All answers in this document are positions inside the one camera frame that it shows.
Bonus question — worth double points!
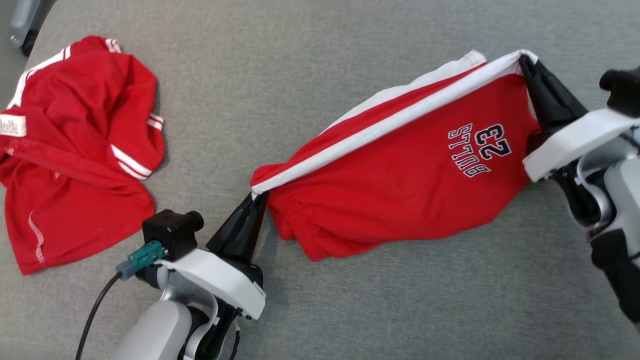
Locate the black caster wheel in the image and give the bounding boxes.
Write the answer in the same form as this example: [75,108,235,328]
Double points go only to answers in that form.
[20,30,40,57]

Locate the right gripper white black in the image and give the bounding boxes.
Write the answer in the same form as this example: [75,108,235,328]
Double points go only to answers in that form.
[519,54,640,227]

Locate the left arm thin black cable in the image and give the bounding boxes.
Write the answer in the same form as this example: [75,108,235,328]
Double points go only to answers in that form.
[75,271,124,360]

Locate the red white Bulls shorts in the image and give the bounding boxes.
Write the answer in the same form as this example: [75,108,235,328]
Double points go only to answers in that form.
[250,49,543,263]

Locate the red white number jersey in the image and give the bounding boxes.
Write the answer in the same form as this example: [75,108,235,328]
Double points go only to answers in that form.
[0,35,166,276]

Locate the grey chair leg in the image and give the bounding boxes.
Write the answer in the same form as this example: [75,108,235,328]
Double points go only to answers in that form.
[7,0,56,37]

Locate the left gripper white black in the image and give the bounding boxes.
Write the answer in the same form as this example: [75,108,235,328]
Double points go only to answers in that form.
[155,192,270,321]

